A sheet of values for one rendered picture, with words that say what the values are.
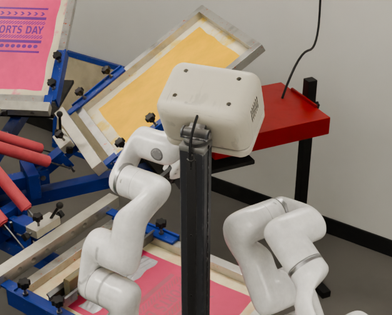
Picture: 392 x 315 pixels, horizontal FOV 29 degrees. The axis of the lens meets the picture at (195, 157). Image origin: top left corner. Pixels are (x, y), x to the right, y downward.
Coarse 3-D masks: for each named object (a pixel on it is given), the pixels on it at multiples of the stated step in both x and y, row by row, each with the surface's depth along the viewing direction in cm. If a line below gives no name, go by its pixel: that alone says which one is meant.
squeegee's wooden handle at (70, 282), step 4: (72, 272) 258; (76, 272) 258; (68, 276) 256; (72, 276) 256; (76, 276) 256; (64, 280) 255; (68, 280) 254; (72, 280) 255; (76, 280) 257; (64, 284) 256; (68, 284) 255; (72, 284) 255; (76, 284) 257; (64, 288) 257; (68, 288) 256; (72, 288) 256; (64, 292) 258; (68, 292) 257
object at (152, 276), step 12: (144, 252) 285; (156, 264) 279; (168, 264) 279; (144, 276) 273; (156, 276) 273; (180, 276) 273; (144, 288) 267; (216, 288) 267; (228, 288) 267; (216, 300) 261; (228, 300) 261; (240, 300) 261; (216, 312) 255; (228, 312) 255; (240, 312) 255
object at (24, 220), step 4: (20, 216) 291; (24, 216) 291; (28, 216) 291; (16, 220) 289; (20, 220) 289; (24, 220) 289; (28, 220) 289; (32, 220) 289; (16, 224) 288; (20, 224) 287; (24, 224) 287; (28, 224) 287; (16, 228) 289; (20, 228) 288; (24, 228) 286; (20, 232) 289; (48, 232) 282; (36, 240) 284
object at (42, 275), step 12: (108, 228) 293; (84, 240) 286; (156, 240) 288; (72, 252) 279; (180, 252) 283; (48, 264) 273; (60, 264) 274; (216, 264) 273; (228, 264) 273; (36, 276) 267; (48, 276) 270; (228, 276) 272; (240, 276) 269; (36, 288) 266; (252, 312) 250
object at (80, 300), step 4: (80, 296) 263; (76, 300) 261; (80, 300) 261; (84, 300) 261; (72, 304) 259; (76, 304) 259; (80, 304) 259; (72, 308) 257; (76, 308) 257; (80, 308) 257; (80, 312) 255; (84, 312) 255; (88, 312) 255; (96, 312) 255; (100, 312) 255; (104, 312) 255
